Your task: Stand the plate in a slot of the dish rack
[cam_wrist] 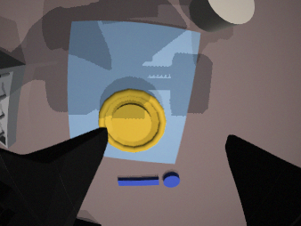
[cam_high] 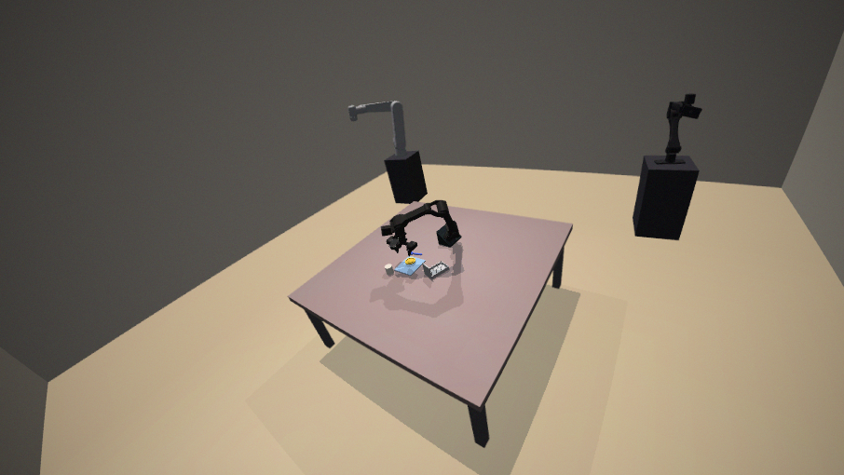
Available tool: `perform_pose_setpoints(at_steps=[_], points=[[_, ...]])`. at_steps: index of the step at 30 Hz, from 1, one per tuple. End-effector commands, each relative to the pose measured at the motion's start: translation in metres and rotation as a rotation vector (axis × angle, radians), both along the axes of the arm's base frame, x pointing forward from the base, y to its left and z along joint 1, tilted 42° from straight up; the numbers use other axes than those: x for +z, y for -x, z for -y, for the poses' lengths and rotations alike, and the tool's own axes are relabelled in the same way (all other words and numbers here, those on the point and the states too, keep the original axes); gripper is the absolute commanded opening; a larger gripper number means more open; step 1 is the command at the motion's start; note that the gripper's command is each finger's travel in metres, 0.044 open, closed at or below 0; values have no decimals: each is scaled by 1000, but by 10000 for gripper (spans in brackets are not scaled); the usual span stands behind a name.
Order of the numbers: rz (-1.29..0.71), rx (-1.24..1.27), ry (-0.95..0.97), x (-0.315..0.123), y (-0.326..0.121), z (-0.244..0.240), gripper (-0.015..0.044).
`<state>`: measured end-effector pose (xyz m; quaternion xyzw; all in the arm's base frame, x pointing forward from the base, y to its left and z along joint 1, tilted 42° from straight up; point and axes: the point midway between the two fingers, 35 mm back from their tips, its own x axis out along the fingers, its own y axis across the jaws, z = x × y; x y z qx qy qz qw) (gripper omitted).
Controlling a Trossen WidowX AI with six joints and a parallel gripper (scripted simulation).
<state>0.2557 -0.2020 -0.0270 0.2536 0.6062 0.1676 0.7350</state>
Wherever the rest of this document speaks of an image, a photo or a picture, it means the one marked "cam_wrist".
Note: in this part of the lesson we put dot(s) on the light blue flat mat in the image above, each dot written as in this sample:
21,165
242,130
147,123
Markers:
106,56

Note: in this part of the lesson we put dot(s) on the yellow plate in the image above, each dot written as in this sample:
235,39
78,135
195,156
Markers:
134,119

